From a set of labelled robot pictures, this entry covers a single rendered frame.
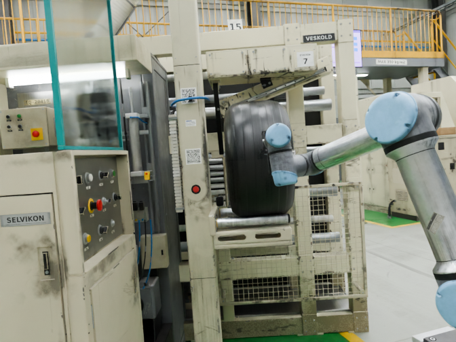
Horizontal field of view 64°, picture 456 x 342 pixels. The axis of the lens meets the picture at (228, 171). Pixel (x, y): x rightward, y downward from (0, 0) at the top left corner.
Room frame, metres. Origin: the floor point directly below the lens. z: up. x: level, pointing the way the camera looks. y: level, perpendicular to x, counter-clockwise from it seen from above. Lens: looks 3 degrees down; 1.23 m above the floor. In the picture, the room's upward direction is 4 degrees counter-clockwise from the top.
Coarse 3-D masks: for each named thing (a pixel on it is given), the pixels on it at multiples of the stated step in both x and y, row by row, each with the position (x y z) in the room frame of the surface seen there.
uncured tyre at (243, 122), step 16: (240, 112) 1.64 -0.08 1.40; (256, 112) 1.63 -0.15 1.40; (272, 112) 1.62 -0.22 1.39; (224, 128) 1.68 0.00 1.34; (240, 128) 1.58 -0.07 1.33; (256, 128) 1.57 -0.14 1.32; (240, 144) 1.55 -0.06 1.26; (256, 144) 1.54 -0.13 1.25; (240, 160) 1.54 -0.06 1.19; (256, 160) 1.53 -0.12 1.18; (240, 176) 1.55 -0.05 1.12; (256, 176) 1.54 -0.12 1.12; (272, 176) 1.54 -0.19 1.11; (240, 192) 1.57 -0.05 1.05; (256, 192) 1.57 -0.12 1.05; (272, 192) 1.57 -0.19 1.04; (288, 192) 1.58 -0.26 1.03; (240, 208) 1.64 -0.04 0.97; (256, 208) 1.63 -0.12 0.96; (272, 208) 1.63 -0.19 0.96; (288, 208) 1.69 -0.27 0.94
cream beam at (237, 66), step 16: (256, 48) 2.00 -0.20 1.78; (272, 48) 2.00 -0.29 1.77; (288, 48) 2.00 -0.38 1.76; (304, 48) 1.99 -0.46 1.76; (208, 64) 2.01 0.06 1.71; (224, 64) 2.00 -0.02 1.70; (240, 64) 2.00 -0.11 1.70; (256, 64) 2.00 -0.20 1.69; (272, 64) 2.00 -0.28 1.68; (288, 64) 2.00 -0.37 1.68; (208, 80) 2.07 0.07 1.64; (224, 80) 2.09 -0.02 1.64; (240, 80) 2.13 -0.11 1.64; (256, 80) 2.16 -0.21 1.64
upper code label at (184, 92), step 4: (180, 88) 1.75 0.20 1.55; (184, 88) 1.75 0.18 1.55; (188, 88) 1.75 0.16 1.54; (192, 88) 1.75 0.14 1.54; (180, 92) 1.75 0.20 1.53; (184, 92) 1.75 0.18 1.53; (188, 92) 1.75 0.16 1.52; (192, 92) 1.75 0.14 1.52; (184, 96) 1.75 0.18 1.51; (188, 96) 1.75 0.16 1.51; (184, 100) 1.75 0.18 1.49; (188, 100) 1.75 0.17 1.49; (196, 100) 1.75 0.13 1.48
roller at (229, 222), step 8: (240, 216) 1.69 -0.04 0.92; (248, 216) 1.68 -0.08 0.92; (256, 216) 1.67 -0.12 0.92; (264, 216) 1.67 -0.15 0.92; (272, 216) 1.67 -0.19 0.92; (280, 216) 1.66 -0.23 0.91; (288, 216) 1.66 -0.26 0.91; (216, 224) 1.67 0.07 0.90; (224, 224) 1.67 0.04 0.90; (232, 224) 1.67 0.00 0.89; (240, 224) 1.67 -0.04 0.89; (248, 224) 1.67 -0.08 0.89; (256, 224) 1.67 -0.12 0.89; (264, 224) 1.67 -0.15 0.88
